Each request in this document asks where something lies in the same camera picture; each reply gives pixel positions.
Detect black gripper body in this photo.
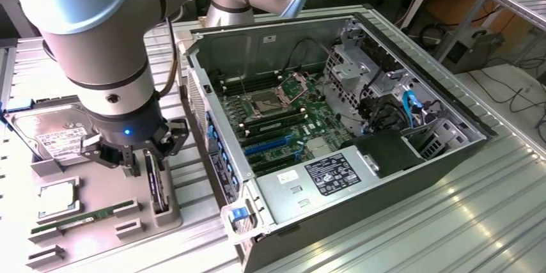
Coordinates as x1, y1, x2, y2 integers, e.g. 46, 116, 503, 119
86, 111, 172, 152

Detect black graphics card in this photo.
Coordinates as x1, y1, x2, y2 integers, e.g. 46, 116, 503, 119
142, 148, 170, 215

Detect grey parts rack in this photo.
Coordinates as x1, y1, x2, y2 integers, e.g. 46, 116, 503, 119
23, 144, 185, 270

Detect silver hard disk drive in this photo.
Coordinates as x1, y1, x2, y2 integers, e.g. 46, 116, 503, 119
2, 103, 104, 168

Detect silver CPU chip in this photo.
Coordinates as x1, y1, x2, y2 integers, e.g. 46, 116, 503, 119
36, 184, 82, 220

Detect thin metal locking lever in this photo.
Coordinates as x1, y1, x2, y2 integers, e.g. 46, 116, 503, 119
240, 75, 253, 98

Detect blue expansion slot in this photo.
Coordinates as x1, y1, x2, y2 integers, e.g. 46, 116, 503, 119
241, 134, 292, 156

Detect CPU socket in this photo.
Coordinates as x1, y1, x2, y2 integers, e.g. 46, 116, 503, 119
248, 91, 285, 118

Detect black empty RAM slots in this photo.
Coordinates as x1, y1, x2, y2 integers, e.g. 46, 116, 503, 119
218, 72, 282, 97

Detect installed green RAM stick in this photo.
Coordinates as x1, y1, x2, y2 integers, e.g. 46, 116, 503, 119
241, 109, 308, 134

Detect black expansion slot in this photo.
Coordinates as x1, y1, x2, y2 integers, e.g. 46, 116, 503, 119
248, 152, 300, 172

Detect blue case latch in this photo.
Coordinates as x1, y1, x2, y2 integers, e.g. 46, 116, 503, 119
228, 207, 249, 223

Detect metal socket cover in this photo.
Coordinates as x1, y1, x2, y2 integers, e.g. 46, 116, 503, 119
274, 72, 313, 98

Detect green motherboard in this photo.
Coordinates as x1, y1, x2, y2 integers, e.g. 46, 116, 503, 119
213, 67, 368, 178

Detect silver chipset heatsink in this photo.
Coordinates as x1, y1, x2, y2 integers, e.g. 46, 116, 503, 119
304, 137, 339, 155

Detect grey power supply unit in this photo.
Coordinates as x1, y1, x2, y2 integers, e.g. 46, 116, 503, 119
253, 144, 381, 226

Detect metal disk bay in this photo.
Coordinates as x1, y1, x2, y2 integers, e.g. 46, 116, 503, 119
323, 42, 385, 95

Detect open black PC case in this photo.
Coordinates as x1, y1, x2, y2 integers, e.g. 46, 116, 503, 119
176, 3, 499, 273

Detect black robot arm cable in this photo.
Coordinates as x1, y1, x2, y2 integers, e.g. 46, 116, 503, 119
154, 16, 178, 97

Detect blue plastic disk bracket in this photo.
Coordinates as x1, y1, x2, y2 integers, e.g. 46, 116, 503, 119
2, 98, 34, 114

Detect black looped wire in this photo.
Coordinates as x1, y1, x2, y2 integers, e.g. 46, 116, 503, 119
286, 38, 332, 70

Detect blue data wire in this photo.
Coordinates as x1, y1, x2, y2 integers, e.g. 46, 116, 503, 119
399, 90, 421, 130

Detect grey box with black handle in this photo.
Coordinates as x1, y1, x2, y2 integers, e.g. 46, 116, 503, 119
440, 28, 504, 75

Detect aluminium frame table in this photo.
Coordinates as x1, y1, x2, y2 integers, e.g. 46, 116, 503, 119
463, 0, 546, 63

